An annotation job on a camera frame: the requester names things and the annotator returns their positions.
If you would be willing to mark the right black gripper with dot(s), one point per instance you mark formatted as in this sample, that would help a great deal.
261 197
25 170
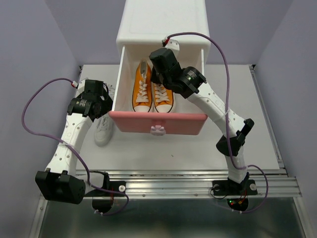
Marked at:
155 77

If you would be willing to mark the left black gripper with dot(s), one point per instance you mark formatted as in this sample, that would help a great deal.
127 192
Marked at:
107 104

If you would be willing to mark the orange canvas sneaker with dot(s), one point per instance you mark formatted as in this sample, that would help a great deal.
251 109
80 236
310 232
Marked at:
163 99
142 100

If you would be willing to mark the pink top drawer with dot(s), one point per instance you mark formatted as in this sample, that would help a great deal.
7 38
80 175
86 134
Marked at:
186 118

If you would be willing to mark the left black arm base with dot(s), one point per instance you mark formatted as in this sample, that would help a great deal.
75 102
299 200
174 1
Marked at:
109 197

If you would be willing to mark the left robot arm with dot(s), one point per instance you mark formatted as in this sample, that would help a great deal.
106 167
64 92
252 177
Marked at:
58 181

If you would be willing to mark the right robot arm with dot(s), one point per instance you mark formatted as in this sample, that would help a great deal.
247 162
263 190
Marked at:
193 86

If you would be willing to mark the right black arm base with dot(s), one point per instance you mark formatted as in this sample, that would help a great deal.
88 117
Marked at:
236 195

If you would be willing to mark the white shoe cabinet body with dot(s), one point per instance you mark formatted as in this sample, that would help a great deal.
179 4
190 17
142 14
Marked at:
145 23

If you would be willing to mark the white sneaker rear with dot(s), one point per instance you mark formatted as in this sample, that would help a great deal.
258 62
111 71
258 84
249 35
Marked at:
111 91

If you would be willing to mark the white sneaker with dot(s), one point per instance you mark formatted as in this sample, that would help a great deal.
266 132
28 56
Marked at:
111 91
104 131

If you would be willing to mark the white sneaker front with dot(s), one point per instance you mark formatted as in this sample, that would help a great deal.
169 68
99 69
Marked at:
104 131

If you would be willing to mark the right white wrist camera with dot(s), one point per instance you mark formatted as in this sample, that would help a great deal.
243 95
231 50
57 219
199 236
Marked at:
171 44

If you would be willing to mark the aluminium mounting rail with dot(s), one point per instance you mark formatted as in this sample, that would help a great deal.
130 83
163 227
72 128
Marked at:
158 184

